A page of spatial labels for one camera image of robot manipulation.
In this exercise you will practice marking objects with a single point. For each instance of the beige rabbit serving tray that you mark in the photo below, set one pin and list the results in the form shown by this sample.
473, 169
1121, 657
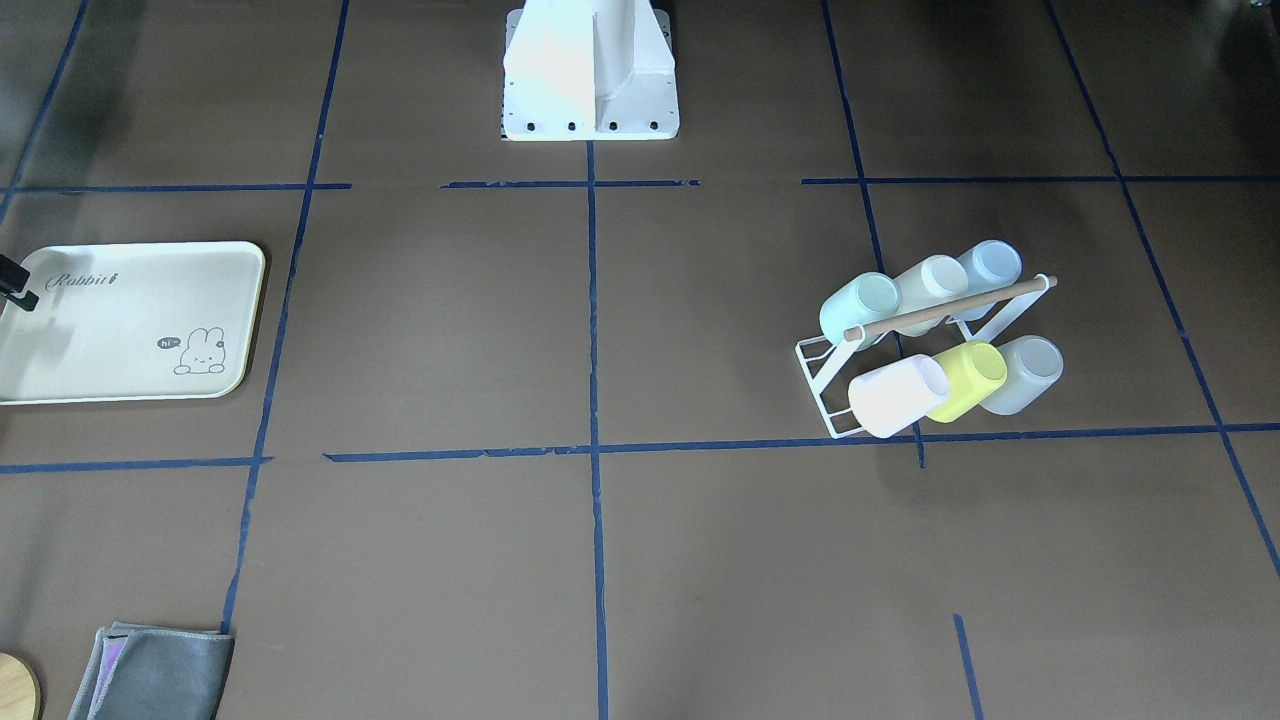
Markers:
132, 321

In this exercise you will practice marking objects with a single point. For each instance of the blue cup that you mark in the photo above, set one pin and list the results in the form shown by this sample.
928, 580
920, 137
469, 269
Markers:
990, 265

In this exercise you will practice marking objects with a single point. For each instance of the mint green cup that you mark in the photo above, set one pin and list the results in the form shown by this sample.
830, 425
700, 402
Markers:
866, 299

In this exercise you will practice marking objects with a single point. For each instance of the grey cup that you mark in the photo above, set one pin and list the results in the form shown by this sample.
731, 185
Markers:
1033, 365

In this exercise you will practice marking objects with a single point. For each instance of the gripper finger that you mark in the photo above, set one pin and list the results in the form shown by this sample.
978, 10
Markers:
13, 282

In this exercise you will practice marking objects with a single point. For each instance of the wooden mug tree stand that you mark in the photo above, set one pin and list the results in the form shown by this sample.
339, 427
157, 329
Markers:
21, 695

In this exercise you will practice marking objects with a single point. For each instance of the yellow cup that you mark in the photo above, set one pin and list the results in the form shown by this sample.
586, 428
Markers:
974, 371

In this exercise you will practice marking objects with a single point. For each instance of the pink cup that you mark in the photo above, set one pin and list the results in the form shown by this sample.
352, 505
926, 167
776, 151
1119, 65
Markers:
893, 397

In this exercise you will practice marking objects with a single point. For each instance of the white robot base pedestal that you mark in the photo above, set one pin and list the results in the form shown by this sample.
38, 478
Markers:
577, 71

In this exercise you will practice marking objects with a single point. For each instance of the beige cup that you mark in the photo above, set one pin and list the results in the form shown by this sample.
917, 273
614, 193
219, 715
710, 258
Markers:
933, 281

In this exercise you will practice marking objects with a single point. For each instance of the grey folded cloth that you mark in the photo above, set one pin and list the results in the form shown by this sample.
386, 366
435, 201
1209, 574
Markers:
140, 671

